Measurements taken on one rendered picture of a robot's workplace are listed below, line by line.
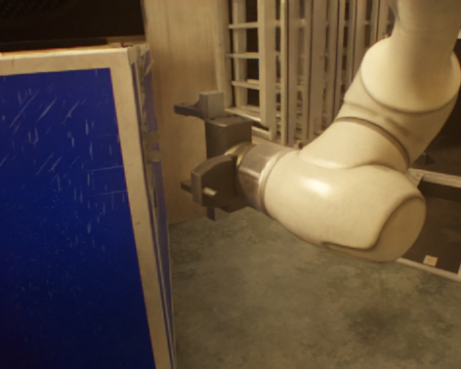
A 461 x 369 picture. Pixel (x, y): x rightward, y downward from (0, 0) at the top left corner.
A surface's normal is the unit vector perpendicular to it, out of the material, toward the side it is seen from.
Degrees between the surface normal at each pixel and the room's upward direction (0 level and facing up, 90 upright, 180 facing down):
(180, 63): 90
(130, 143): 90
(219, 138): 90
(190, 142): 90
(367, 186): 38
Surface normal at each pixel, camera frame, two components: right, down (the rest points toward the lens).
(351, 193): -0.47, -0.36
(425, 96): -0.07, 0.39
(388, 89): -0.65, 0.19
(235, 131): 0.62, 0.27
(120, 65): 0.18, 0.36
